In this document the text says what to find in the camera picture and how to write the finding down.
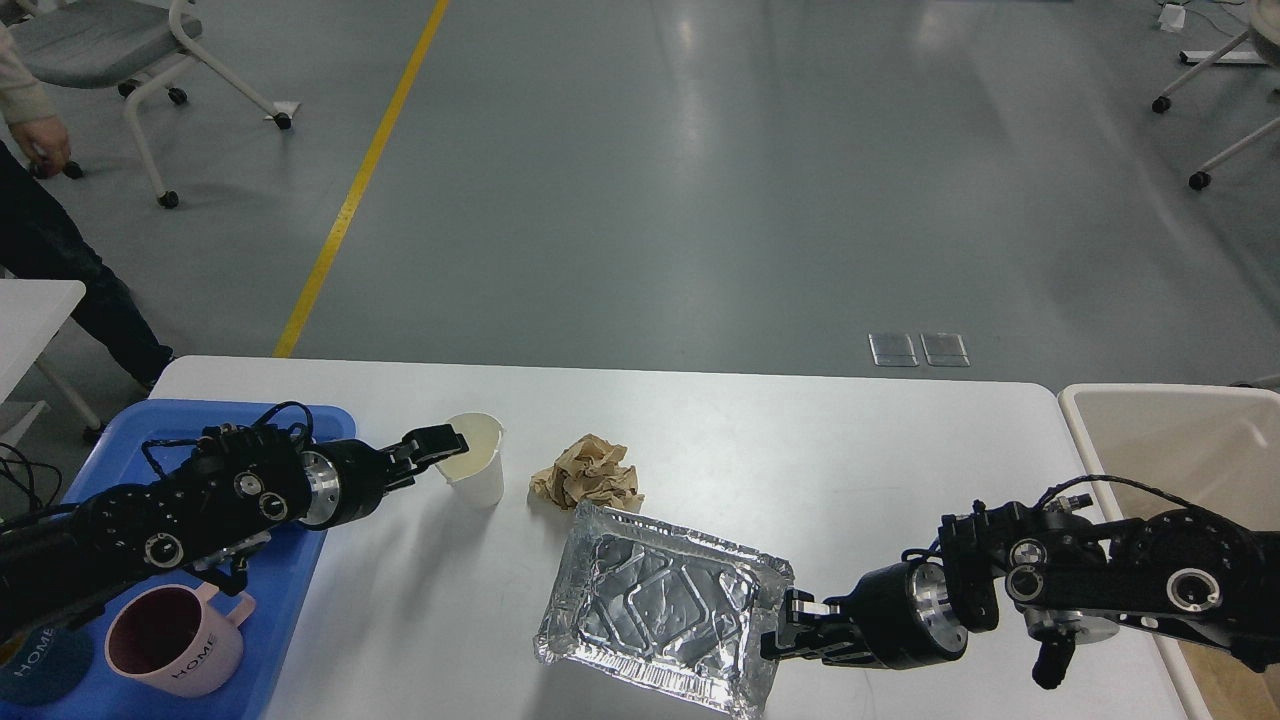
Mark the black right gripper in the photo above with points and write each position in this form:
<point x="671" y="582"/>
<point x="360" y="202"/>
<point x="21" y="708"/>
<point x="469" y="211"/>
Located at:
<point x="901" y="618"/>

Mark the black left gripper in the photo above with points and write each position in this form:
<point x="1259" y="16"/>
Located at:
<point x="348" y="479"/>

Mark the white paper cup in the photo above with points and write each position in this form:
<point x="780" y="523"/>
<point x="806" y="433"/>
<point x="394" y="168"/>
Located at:
<point x="476" y="475"/>

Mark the brown paper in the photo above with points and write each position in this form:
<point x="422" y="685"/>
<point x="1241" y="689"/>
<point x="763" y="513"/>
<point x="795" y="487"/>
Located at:
<point x="1231" y="690"/>
<point x="591" y="470"/>

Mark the aluminium foil tray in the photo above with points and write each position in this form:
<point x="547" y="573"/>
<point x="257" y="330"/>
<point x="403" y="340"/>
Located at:
<point x="666" y="608"/>

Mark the pink mug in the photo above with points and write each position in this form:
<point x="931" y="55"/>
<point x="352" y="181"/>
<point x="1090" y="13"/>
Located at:
<point x="172" y="638"/>

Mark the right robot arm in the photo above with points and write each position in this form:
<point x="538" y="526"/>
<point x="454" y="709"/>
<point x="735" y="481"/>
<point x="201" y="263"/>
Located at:
<point x="1188" y="573"/>

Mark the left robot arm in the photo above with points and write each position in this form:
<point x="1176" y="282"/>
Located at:
<point x="62" y="564"/>

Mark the blue plastic tray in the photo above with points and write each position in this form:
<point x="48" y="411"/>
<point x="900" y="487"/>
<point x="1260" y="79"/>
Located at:
<point x="279" y="576"/>

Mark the left floor socket plate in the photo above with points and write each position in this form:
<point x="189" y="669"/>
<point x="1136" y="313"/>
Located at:
<point x="893" y="350"/>

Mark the floor socket plate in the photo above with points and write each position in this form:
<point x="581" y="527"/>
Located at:
<point x="893" y="350"/>
<point x="945" y="349"/>

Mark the right floor socket plate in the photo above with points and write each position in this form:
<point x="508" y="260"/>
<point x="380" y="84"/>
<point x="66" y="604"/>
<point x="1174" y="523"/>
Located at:
<point x="945" y="349"/>

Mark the white side table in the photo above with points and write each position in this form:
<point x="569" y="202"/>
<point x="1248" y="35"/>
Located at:
<point x="32" y="312"/>

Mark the dark blue mug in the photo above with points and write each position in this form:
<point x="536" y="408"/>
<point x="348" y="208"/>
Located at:
<point x="44" y="665"/>

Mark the brown paper in bin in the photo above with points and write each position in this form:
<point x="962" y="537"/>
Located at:
<point x="1231" y="690"/>

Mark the person in grey sweater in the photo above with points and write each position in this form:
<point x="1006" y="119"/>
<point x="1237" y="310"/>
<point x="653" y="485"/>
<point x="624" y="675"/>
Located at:
<point x="40" y="241"/>

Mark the grey chair on castors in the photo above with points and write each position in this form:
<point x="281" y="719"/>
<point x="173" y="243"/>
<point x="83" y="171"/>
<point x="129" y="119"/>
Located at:
<point x="138" y="48"/>

